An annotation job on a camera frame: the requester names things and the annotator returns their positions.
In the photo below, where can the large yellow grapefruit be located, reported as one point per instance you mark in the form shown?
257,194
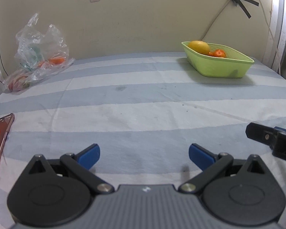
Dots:
199,46

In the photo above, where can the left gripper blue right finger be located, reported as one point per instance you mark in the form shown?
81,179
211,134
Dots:
213,166

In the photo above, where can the green plastic basket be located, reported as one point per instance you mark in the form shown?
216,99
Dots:
234,65

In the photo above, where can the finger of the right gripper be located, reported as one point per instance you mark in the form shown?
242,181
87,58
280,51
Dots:
262,134

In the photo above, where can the clear plastic bag with fruit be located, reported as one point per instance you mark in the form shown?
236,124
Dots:
39,56

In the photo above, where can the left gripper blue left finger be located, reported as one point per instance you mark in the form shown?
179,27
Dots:
79,165

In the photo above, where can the window frame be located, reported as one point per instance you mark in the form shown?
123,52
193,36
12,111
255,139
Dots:
275,53

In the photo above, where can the orange mandarin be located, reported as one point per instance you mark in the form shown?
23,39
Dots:
218,53

